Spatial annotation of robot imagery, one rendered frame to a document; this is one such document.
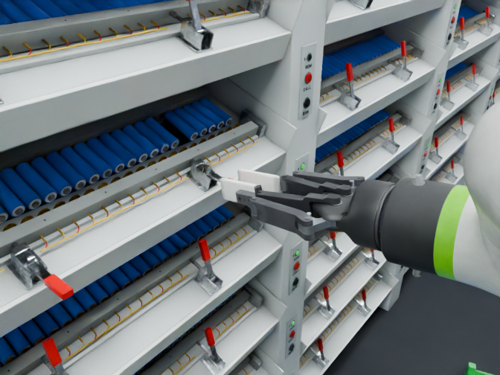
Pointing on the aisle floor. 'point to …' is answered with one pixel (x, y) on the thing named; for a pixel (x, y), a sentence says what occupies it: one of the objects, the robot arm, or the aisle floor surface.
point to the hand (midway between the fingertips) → (250, 187)
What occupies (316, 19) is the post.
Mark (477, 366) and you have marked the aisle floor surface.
